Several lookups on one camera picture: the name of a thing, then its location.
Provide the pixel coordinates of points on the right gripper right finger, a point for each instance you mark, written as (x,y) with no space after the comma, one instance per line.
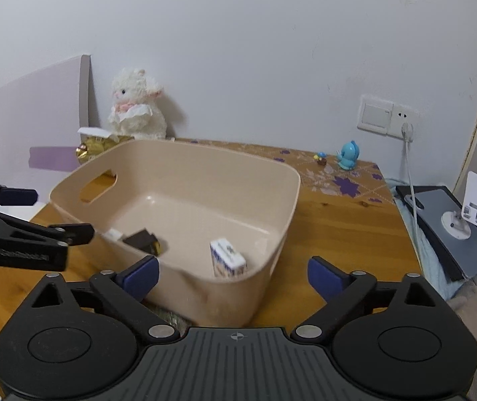
(346,296)

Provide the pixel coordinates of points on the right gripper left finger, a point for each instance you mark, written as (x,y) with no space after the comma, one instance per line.
(121,294)

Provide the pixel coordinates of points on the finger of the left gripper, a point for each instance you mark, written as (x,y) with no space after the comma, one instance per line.
(28,246)
(15,197)

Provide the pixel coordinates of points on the small dark box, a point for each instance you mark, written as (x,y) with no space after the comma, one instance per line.
(145,241)

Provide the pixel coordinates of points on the purple white headboard panel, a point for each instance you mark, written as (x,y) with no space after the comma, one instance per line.
(40,115)

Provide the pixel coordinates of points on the light blue knitted cloth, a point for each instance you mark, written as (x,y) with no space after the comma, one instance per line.
(427,258)

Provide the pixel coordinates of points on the white blue tissue pack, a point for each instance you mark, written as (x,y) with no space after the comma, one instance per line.
(227,262)

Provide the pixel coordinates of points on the floral purple table mat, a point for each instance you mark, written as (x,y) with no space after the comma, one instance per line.
(363,183)

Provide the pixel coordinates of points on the gold snack bag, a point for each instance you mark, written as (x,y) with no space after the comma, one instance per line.
(93,146)

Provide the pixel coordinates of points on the beige plastic storage basket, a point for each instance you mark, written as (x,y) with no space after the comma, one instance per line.
(187,195)

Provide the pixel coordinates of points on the dark grey laptop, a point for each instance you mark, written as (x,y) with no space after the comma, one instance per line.
(451,236)

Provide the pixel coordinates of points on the blue bird figurine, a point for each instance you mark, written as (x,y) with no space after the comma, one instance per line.
(347,157)

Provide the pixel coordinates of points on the white phone stand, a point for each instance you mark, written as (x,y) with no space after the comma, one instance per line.
(466,210)

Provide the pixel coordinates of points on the white plush lamb toy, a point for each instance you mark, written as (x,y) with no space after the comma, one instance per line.
(134,110)

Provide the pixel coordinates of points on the white wall switch socket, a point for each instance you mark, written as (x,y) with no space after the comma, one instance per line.
(386,118)

